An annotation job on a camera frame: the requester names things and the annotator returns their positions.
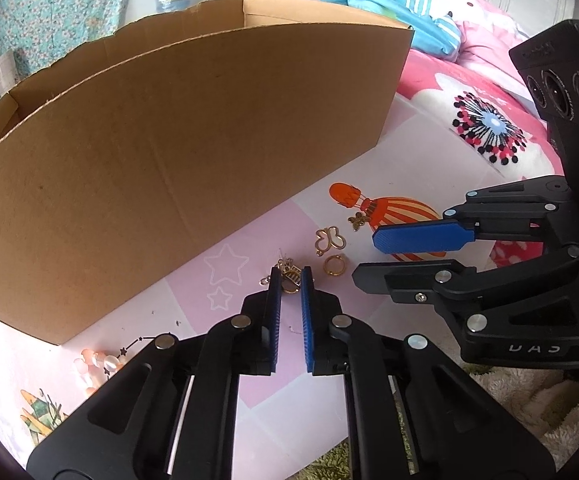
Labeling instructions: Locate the orange pink bead bracelet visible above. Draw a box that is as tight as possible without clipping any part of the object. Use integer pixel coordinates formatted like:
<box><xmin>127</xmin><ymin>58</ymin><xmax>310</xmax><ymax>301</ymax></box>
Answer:
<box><xmin>76</xmin><ymin>348</ymin><xmax>132</xmax><ymax>396</ymax></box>

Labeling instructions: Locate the gold butterfly outline pendant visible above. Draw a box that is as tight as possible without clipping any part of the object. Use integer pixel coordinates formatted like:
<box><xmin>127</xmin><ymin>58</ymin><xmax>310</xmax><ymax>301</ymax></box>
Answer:
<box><xmin>314</xmin><ymin>226</ymin><xmax>347</xmax><ymax>257</ymax></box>

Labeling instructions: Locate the gold ring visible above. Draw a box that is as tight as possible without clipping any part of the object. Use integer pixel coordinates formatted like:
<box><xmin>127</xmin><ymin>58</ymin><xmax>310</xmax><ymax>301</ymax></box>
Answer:
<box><xmin>323</xmin><ymin>253</ymin><xmax>349</xmax><ymax>278</ymax></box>

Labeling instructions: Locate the pink floral bedsheet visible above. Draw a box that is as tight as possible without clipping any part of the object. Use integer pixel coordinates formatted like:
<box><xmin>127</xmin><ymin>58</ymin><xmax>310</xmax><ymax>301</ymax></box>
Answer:
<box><xmin>393</xmin><ymin>0</ymin><xmax>571</xmax><ymax>271</ymax></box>

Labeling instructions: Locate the rolled floral paper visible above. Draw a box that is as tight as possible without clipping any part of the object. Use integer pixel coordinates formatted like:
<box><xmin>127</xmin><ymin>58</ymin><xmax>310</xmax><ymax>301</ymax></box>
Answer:
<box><xmin>0</xmin><ymin>50</ymin><xmax>20</xmax><ymax>96</ymax></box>

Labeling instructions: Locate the white fluffy blanket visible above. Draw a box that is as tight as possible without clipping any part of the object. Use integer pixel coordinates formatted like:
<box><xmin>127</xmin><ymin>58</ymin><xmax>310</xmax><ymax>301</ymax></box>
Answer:
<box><xmin>464</xmin><ymin>364</ymin><xmax>579</xmax><ymax>468</ymax></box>

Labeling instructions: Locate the brown cardboard box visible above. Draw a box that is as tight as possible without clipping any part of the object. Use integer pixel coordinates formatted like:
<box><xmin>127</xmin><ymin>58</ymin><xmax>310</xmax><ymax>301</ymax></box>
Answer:
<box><xmin>0</xmin><ymin>0</ymin><xmax>413</xmax><ymax>344</ymax></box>

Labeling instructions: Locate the green fluffy cloth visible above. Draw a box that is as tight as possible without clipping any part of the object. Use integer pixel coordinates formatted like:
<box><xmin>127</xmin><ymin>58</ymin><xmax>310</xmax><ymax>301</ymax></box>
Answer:
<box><xmin>289</xmin><ymin>439</ymin><xmax>351</xmax><ymax>480</ymax></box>

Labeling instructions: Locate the gold jewelry cluster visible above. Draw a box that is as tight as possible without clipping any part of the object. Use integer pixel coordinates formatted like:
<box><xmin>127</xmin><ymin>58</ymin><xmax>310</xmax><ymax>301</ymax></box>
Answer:
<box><xmin>276</xmin><ymin>258</ymin><xmax>301</xmax><ymax>295</ymax></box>

